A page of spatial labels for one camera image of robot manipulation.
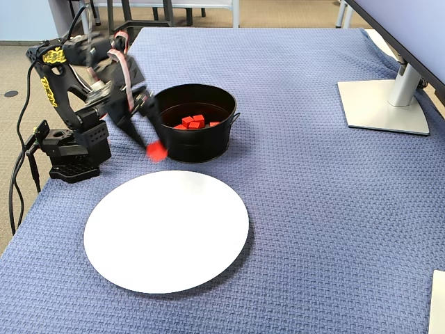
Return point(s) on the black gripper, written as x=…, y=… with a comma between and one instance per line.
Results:
x=129, y=122

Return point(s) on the white round plate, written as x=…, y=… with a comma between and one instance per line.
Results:
x=167, y=233

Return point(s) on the black metal bucket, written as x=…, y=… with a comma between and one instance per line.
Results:
x=201, y=146

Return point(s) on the black chair leg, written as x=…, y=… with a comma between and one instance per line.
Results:
x=189, y=14
x=97, y=14

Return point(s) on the dark round floor cover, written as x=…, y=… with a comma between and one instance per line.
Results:
x=11, y=94

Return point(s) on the blue woven table cloth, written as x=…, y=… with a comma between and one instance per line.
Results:
x=313, y=208

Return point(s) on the grey metal chair leg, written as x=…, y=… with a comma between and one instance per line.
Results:
x=341, y=14

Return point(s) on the silver monitor stand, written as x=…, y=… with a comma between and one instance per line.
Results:
x=382, y=108

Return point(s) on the flat computer monitor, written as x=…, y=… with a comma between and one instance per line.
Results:
x=417, y=28

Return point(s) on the white flat board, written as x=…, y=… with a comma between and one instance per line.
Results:
x=438, y=306

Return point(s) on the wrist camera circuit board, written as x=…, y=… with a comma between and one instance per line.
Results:
x=99, y=91

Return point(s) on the dark metal stool frame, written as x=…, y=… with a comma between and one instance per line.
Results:
x=139, y=23

